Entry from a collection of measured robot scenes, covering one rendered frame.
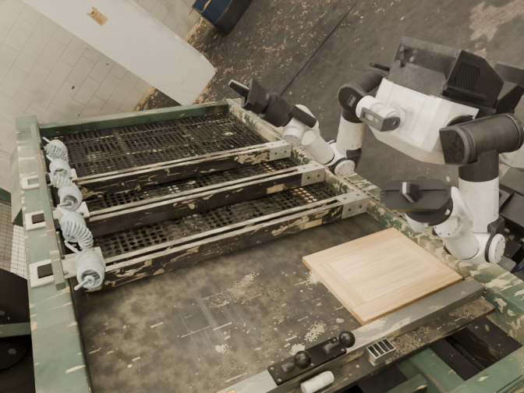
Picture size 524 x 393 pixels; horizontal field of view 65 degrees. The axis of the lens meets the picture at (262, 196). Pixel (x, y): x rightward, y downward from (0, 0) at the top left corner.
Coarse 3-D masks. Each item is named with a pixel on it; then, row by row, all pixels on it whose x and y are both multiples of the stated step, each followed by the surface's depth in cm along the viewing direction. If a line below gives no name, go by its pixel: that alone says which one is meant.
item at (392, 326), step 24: (456, 288) 123; (480, 288) 123; (408, 312) 114; (432, 312) 114; (360, 336) 106; (384, 336) 107; (336, 360) 100; (240, 384) 93; (264, 384) 93; (288, 384) 95
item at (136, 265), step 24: (360, 192) 165; (264, 216) 147; (288, 216) 148; (312, 216) 151; (336, 216) 158; (192, 240) 134; (216, 240) 134; (240, 240) 139; (264, 240) 145; (72, 264) 116; (120, 264) 122; (144, 264) 125; (168, 264) 129; (96, 288) 120
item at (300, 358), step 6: (300, 354) 86; (306, 354) 87; (294, 360) 87; (300, 360) 86; (306, 360) 86; (282, 366) 95; (288, 366) 94; (294, 366) 92; (300, 366) 86; (306, 366) 86; (288, 372) 95
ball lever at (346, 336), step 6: (342, 336) 91; (348, 336) 91; (354, 336) 92; (336, 342) 96; (342, 342) 91; (348, 342) 91; (354, 342) 91; (324, 348) 100; (330, 348) 99; (348, 348) 92
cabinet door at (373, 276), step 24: (360, 240) 146; (384, 240) 146; (408, 240) 146; (312, 264) 133; (336, 264) 134; (360, 264) 134; (384, 264) 135; (408, 264) 135; (432, 264) 135; (336, 288) 124; (360, 288) 125; (384, 288) 125; (408, 288) 125; (432, 288) 126; (360, 312) 116; (384, 312) 116
